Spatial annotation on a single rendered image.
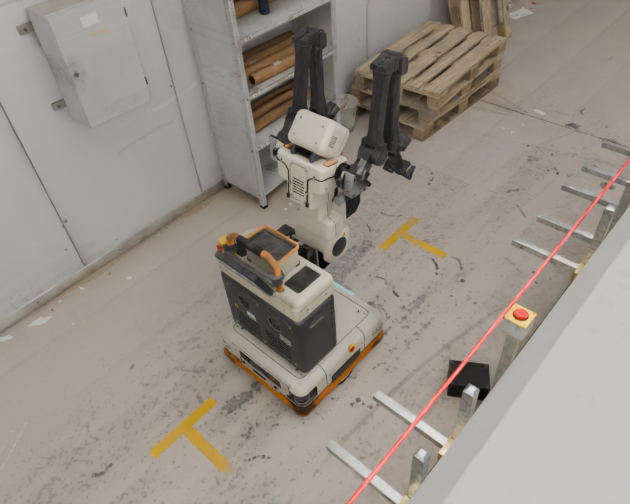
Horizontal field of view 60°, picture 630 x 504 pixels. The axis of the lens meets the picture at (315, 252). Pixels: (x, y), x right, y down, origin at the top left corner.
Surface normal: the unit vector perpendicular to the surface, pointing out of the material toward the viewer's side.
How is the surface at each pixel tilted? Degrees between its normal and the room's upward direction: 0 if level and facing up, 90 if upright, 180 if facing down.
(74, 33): 90
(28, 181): 90
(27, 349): 0
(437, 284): 0
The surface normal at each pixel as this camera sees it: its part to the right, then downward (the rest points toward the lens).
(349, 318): -0.07, -0.72
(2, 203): 0.74, 0.43
